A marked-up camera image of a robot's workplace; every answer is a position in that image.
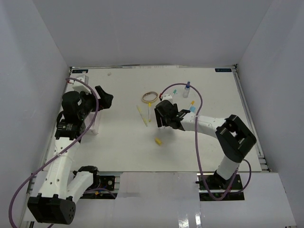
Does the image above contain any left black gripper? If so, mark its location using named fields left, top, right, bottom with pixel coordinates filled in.
left=78, top=85, right=113, bottom=120

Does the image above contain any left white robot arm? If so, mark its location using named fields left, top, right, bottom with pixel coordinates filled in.
left=28, top=86, right=113, bottom=225

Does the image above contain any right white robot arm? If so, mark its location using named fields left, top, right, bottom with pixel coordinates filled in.
left=154, top=100, right=257, bottom=190

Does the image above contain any white pen yellow cap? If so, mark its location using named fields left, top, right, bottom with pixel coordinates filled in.
left=148, top=103, right=152, bottom=122

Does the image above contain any yellow tape roll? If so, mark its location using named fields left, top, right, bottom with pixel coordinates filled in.
left=142, top=91, right=159, bottom=104

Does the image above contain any pale yellow pen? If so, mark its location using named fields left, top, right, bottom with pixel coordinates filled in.
left=136, top=105, right=148, bottom=127

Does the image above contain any small yellow cylinder eraser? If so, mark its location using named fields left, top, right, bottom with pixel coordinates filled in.
left=155, top=137, right=162, bottom=146

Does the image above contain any white compartment organizer box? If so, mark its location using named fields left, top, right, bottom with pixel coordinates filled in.
left=85, top=112, right=101, bottom=135

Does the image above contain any light blue eraser case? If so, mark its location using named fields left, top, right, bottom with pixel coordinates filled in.
left=189, top=106, right=196, bottom=113

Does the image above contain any clear spray bottle blue cap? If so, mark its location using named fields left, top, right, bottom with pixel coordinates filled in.
left=183, top=81, right=190, bottom=98

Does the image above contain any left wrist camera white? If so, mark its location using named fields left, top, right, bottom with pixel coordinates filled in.
left=67, top=75, right=90, bottom=93

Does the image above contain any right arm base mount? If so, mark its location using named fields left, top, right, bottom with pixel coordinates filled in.
left=195, top=174, right=245, bottom=202

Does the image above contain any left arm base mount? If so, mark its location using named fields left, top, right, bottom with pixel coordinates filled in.
left=80, top=175, right=119, bottom=200

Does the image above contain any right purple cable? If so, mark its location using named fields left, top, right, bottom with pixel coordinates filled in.
left=160, top=82, right=252, bottom=201

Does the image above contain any purple cable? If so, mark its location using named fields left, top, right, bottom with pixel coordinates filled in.
left=160, top=82, right=252, bottom=201
left=9, top=77, right=117, bottom=228

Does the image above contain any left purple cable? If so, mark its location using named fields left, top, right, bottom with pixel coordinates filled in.
left=9, top=77, right=117, bottom=228

